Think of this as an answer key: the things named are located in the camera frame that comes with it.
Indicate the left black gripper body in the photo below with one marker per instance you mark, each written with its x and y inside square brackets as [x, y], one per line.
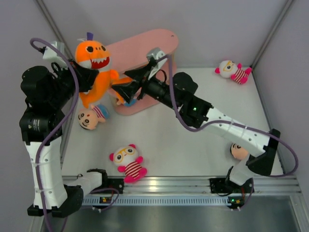
[66, 85]

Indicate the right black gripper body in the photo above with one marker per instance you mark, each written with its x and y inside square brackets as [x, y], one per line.
[154, 87]

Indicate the large orange shark plush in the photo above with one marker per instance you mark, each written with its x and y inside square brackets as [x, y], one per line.
[94, 56]

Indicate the boy doll plush blue cap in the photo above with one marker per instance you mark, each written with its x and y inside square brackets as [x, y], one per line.
[89, 118]

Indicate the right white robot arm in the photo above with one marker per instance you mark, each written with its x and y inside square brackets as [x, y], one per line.
[196, 114]

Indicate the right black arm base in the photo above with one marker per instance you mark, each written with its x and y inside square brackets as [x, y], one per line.
[237, 195]

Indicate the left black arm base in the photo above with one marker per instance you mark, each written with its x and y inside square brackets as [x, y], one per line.
[113, 189]

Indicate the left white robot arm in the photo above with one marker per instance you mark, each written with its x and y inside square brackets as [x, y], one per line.
[42, 135]

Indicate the orange shark plush on shelf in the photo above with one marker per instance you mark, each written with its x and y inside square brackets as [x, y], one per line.
[122, 81]

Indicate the boy doll plush on shelf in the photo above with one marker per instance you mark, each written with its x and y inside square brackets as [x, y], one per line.
[127, 104]

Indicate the pink three-tier toy shelf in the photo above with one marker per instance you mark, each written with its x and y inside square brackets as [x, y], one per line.
[130, 54]

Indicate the white panda plush right back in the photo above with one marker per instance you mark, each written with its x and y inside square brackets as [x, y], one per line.
[230, 70]

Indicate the white panda plush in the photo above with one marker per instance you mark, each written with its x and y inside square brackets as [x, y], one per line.
[230, 70]
[129, 162]

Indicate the boy doll plush right side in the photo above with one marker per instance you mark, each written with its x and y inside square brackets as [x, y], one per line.
[238, 152]

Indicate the white panda plush front centre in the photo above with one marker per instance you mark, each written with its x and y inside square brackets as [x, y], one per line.
[129, 162]

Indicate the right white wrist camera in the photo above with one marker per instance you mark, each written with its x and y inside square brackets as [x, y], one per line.
[155, 55]

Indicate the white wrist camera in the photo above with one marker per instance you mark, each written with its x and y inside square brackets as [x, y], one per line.
[51, 56]
[155, 55]

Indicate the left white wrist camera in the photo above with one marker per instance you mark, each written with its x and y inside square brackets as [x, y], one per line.
[51, 56]

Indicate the white slotted cable duct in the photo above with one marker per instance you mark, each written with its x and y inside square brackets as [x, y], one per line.
[156, 201]

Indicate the aluminium front rail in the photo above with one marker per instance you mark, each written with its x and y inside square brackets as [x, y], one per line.
[202, 185]

